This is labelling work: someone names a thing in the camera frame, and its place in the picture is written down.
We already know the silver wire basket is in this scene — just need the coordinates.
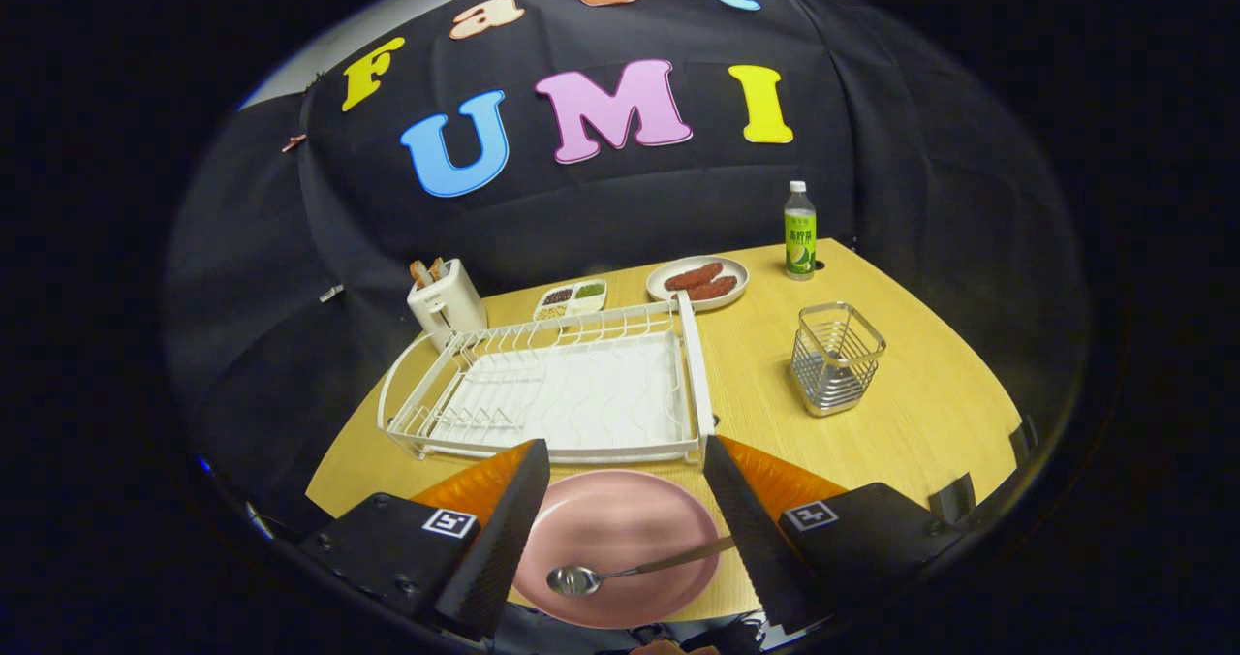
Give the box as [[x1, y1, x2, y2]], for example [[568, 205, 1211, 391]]
[[790, 302, 886, 417]]

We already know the green label drink bottle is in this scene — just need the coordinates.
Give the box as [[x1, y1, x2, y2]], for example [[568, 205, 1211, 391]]
[[784, 181, 818, 281]]

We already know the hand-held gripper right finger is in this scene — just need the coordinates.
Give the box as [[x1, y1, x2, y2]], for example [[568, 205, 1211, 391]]
[[704, 435, 960, 635]]

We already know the black backdrop cloth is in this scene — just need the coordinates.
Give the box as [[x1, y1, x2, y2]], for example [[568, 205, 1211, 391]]
[[163, 0, 1091, 540]]

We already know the pink plate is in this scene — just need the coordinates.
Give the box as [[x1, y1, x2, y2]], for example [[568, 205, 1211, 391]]
[[511, 469, 723, 630]]

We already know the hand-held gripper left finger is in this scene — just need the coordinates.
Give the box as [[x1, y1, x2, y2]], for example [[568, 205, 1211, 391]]
[[295, 439, 551, 641]]

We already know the white toaster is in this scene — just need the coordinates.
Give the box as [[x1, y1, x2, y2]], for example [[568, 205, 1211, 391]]
[[407, 259, 488, 351]]

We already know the white plate with sausages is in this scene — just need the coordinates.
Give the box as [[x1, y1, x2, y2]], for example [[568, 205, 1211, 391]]
[[646, 255, 750, 311]]

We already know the white divided snack tray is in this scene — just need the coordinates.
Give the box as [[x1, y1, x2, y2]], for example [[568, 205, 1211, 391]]
[[533, 279, 608, 324]]

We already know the white wire dish rack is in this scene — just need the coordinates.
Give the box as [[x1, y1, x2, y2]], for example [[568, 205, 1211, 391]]
[[378, 290, 716, 466]]

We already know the wooden-handled metal spoon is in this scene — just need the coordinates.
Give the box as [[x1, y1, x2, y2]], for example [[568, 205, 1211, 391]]
[[546, 535, 737, 598]]

